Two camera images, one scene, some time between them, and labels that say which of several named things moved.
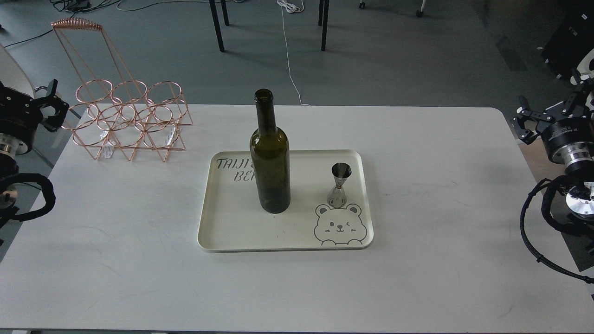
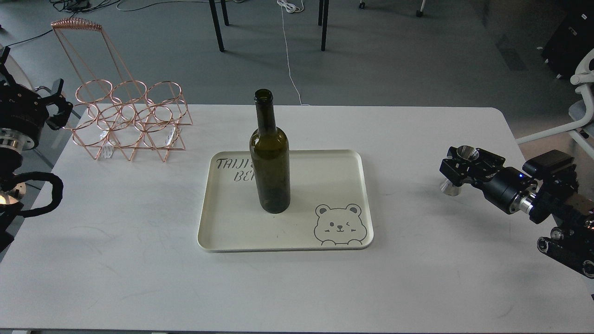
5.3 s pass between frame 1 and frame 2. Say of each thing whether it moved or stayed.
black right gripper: moved
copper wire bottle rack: stayed
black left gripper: stayed
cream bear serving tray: stayed
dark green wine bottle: stayed
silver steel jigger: moved
